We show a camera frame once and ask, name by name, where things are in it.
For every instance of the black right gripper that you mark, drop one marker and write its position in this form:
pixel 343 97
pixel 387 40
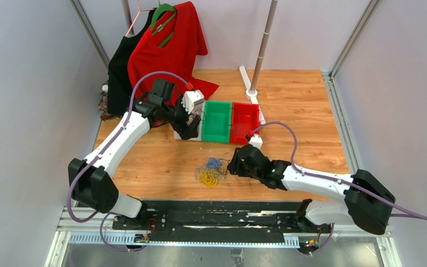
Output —
pixel 235 166

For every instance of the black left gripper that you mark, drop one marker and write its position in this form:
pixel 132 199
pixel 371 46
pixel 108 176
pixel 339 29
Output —
pixel 186 131

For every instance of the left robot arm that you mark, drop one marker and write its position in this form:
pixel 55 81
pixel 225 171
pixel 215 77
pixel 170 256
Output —
pixel 90 179

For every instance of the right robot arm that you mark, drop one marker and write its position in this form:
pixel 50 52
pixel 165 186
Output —
pixel 354 199

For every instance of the white storage bin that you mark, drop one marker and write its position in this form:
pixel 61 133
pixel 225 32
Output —
pixel 197 117

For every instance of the green storage bin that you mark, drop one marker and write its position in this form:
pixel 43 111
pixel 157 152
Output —
pixel 216 125

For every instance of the red storage bin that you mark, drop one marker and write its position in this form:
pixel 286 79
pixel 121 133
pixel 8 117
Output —
pixel 245 118

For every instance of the white rack base foot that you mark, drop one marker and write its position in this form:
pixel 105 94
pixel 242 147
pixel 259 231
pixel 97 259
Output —
pixel 251 95

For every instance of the black garment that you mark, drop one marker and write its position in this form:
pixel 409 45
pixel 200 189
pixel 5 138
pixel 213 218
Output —
pixel 119 85

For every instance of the red t-shirt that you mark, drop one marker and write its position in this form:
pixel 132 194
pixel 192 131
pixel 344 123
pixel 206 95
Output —
pixel 178 56

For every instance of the beige rack pole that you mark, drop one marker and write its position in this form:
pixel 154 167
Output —
pixel 264 41

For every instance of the green clothes hanger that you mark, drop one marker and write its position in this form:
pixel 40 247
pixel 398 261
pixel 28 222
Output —
pixel 161 19

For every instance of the pink clothes hanger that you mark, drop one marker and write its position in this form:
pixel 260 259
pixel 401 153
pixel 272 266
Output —
pixel 135 13

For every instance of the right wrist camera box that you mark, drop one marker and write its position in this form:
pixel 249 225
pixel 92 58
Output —
pixel 255 140

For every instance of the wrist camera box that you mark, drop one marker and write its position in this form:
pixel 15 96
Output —
pixel 191 99
pixel 255 140

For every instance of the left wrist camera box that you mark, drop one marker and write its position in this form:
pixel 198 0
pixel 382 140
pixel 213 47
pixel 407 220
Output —
pixel 191 99

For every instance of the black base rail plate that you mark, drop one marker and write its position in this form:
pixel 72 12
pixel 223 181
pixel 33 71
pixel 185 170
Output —
pixel 221 222

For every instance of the patterned cloth at wall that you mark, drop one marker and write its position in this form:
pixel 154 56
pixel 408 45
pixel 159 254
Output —
pixel 102 106

